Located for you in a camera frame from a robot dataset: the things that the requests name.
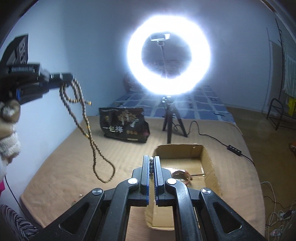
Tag red strap wristwatch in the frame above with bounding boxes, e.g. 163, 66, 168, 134
171, 170, 193, 185

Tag brown wooden bead necklace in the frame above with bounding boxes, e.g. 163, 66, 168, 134
59, 78, 116, 184

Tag gloved left hand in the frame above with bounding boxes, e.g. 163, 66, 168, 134
1, 100, 21, 182

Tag cardboard box tray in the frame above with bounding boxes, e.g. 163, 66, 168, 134
145, 144, 222, 231

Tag tan blanket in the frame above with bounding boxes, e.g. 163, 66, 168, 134
21, 116, 265, 234

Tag folded floral quilt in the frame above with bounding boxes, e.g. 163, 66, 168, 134
124, 72, 142, 92

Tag black snack bag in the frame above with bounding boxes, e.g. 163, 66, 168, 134
99, 107, 150, 143

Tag phone holder clamp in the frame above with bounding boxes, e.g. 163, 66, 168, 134
149, 33, 171, 45

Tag black tripod stand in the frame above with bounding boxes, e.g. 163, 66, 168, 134
162, 96, 188, 144

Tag blue patterned bed sheet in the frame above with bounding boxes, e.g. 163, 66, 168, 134
111, 86, 235, 123

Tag black clothes rack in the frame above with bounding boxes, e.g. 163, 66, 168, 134
266, 18, 295, 130

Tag yellow box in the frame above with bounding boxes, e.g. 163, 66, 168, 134
287, 96, 296, 116

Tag striped white towel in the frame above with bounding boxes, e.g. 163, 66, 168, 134
281, 33, 296, 98

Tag white charger cables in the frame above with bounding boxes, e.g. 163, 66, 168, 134
260, 181, 296, 239

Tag bright ring light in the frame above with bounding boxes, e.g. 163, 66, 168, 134
126, 15, 211, 96

